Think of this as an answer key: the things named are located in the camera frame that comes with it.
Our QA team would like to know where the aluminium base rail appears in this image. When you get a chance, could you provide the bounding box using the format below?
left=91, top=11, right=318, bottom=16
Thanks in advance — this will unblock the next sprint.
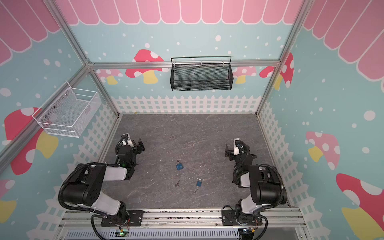
left=54, top=208, right=311, bottom=240

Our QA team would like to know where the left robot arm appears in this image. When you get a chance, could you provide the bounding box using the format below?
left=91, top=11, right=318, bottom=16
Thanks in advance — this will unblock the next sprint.
left=58, top=135, right=145, bottom=226

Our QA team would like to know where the black mesh wall basket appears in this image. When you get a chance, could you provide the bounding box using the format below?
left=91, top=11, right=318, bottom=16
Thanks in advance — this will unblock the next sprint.
left=170, top=56, right=234, bottom=92

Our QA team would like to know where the black mount plate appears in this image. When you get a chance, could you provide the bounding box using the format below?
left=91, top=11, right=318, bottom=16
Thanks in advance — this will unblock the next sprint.
left=221, top=209, right=263, bottom=226
left=101, top=210, right=144, bottom=227

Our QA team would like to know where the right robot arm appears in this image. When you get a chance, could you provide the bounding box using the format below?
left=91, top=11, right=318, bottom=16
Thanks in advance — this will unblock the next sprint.
left=222, top=138, right=288, bottom=226

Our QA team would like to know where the right black mount plate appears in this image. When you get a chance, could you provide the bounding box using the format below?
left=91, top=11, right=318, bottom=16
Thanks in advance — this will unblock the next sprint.
left=221, top=209, right=263, bottom=226

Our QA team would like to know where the left black mount plate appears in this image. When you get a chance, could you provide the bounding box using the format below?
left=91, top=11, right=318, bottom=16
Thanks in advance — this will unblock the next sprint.
left=101, top=210, right=144, bottom=227

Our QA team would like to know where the white mesh wall basket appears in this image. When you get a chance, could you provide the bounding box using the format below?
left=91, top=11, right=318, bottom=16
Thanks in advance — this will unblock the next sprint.
left=32, top=83, right=102, bottom=138

